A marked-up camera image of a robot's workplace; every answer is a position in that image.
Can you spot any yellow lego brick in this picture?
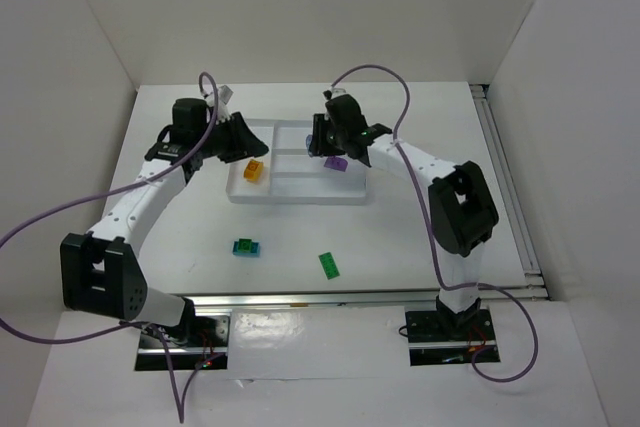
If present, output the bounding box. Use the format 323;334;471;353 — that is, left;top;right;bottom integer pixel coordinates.
243;159;264;183

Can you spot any purple rounded lego brick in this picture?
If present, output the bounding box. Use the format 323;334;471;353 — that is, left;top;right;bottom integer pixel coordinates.
305;134;315;158

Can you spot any small green lego brick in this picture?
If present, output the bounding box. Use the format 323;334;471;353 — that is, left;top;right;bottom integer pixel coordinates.
237;238;253;253

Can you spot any teal lego brick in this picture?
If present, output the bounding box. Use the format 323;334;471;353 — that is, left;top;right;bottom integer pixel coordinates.
232;238;260;258

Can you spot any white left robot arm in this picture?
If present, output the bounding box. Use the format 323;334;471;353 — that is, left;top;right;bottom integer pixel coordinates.
60;86;269;329

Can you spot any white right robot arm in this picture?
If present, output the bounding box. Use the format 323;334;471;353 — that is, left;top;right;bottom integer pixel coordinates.
308;88;499;338

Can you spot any white plastic divided tray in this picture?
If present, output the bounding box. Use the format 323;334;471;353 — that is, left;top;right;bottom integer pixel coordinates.
226;119;367;205

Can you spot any green flat lego plate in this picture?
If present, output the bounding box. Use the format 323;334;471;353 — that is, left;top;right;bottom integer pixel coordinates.
318;252;340;280

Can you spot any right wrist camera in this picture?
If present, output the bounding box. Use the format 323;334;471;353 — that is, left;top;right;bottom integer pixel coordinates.
323;88;347;101

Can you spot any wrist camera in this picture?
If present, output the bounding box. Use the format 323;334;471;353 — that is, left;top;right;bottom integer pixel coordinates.
323;88;347;101
203;85;233;110

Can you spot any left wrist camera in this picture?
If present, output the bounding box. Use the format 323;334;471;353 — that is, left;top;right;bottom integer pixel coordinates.
203;85;233;110

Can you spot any aluminium front rail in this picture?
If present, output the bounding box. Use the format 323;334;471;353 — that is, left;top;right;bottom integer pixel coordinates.
149;286;451;316

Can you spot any aluminium rail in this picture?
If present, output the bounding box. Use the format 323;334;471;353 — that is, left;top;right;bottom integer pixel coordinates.
469;84;550;300
149;286;451;316

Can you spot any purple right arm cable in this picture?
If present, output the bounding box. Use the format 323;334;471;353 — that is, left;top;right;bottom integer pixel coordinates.
330;64;541;382

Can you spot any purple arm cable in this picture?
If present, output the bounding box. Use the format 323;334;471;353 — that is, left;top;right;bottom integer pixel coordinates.
330;64;541;382
0;71;231;423

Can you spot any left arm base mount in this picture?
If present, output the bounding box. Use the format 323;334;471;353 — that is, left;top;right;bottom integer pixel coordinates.
135;292;231;372

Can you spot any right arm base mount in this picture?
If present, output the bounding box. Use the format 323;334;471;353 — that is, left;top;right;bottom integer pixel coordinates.
398;309;500;367

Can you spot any aluminium right side rail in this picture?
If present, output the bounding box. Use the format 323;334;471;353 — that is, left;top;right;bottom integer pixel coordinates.
469;84;550;300

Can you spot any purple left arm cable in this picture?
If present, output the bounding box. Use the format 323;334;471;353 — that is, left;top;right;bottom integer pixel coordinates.
0;71;231;423

